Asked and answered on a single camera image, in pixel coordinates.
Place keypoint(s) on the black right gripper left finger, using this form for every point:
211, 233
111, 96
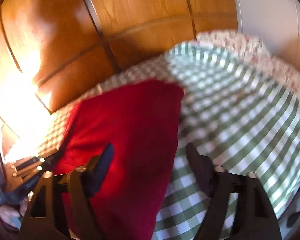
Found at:
45, 217

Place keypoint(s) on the red small garment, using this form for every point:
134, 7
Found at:
141, 121

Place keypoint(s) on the green white checkered bedsheet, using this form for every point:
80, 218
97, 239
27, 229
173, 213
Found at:
244, 117

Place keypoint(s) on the wooden wardrobe panels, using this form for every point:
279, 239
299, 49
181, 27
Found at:
52, 51

